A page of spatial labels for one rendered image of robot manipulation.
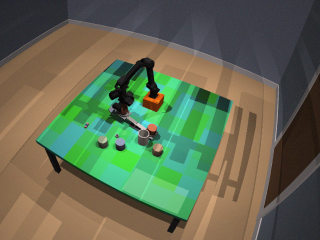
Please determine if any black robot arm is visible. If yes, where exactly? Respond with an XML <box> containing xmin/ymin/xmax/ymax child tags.
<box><xmin>108</xmin><ymin>57</ymin><xmax>160</xmax><ymax>107</ymax></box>

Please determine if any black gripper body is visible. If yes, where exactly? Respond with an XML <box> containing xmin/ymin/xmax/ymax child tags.
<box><xmin>112</xmin><ymin>92</ymin><xmax>133</xmax><ymax>111</ymax></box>

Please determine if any orange cylinder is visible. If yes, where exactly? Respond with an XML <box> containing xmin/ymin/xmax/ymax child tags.
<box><xmin>146</xmin><ymin>123</ymin><xmax>157</xmax><ymax>136</ymax></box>

